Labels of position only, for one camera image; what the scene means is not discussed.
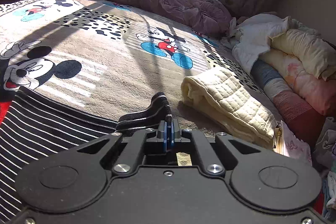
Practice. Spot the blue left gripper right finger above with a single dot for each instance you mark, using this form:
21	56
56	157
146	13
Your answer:
175	133

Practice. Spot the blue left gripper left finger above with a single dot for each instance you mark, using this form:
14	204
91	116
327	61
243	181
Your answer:
162	134

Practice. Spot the navy white striped shirt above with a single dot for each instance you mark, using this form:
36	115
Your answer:
34	126

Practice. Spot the stack of folded clothes right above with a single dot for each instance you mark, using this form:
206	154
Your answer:
324	161

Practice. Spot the folded cream quilted blanket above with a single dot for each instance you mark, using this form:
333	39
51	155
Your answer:
219	95

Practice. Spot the Mickey Mouse fleece blanket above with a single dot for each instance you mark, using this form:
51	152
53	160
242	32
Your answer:
108	60

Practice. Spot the folded white purple-print cloth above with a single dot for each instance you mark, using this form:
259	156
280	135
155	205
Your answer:
287	144

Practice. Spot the rolled bedding pile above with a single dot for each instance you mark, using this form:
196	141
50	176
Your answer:
292	65

